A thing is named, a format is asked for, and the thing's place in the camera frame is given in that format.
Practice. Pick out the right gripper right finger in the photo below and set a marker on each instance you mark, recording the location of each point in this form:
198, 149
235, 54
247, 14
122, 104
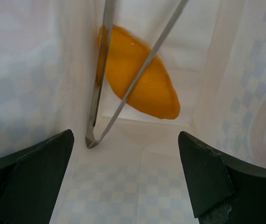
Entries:
222, 188

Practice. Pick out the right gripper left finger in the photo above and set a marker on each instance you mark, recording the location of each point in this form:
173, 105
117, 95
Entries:
30, 180

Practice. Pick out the metal tongs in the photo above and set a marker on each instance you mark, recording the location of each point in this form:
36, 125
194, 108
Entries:
105, 41

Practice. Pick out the striped croissant bread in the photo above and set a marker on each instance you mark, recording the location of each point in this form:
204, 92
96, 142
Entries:
154, 93

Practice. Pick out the blue checkered paper bag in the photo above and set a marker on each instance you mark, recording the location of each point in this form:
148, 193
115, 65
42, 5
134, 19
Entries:
215, 56

